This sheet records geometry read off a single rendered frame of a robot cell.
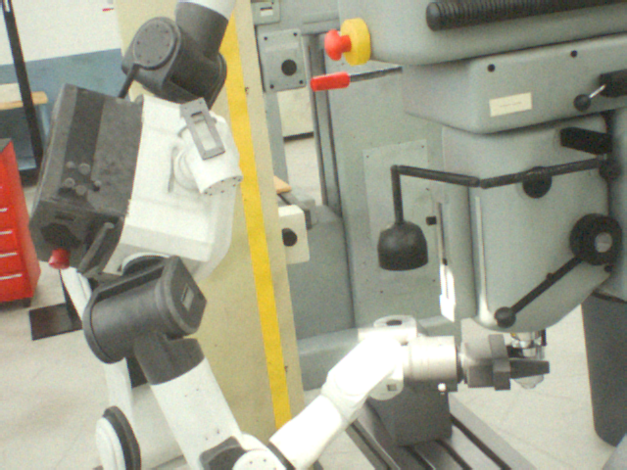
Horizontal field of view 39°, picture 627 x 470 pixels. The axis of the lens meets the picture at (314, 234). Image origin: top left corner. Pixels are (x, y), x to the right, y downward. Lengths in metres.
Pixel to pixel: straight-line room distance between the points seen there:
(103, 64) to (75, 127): 8.82
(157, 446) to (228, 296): 1.34
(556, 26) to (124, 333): 0.71
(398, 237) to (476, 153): 0.16
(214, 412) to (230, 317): 1.79
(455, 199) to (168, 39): 0.51
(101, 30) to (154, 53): 8.73
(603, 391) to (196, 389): 2.40
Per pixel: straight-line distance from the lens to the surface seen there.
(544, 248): 1.28
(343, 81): 1.30
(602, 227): 1.28
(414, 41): 1.11
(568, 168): 1.18
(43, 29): 10.14
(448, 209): 1.28
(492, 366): 1.40
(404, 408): 1.83
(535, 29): 1.18
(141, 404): 1.76
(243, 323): 3.13
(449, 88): 1.21
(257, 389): 3.23
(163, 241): 1.34
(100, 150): 1.36
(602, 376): 3.50
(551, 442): 3.65
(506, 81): 1.17
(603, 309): 3.35
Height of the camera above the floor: 1.87
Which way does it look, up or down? 17 degrees down
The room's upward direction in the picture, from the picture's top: 7 degrees counter-clockwise
